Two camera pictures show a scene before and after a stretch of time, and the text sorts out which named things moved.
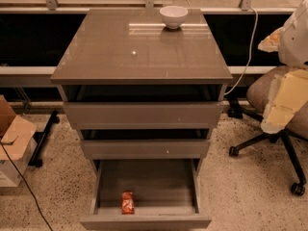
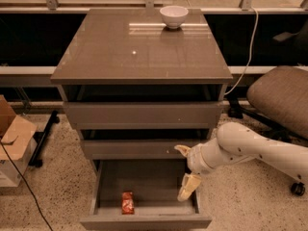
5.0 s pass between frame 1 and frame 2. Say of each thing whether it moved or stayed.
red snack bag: stayed
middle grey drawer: stayed
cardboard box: stayed
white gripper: moved
